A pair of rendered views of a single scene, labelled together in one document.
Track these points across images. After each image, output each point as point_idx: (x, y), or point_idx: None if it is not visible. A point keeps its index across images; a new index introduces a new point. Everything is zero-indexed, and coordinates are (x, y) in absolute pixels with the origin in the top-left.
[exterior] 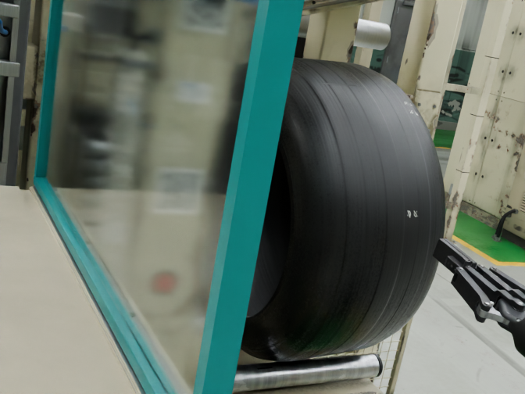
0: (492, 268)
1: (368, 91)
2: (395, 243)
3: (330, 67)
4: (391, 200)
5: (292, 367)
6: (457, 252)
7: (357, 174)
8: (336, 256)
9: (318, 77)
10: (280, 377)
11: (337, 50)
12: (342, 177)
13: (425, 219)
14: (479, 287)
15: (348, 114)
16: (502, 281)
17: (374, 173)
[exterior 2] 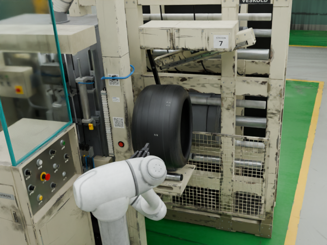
0: (147, 152)
1: (156, 98)
2: (151, 142)
3: (154, 90)
4: (149, 131)
5: None
6: (144, 147)
7: (138, 123)
8: (135, 143)
9: (144, 95)
10: None
11: (227, 67)
12: (135, 124)
13: (160, 136)
14: (134, 156)
15: (143, 106)
16: (144, 155)
17: (144, 123)
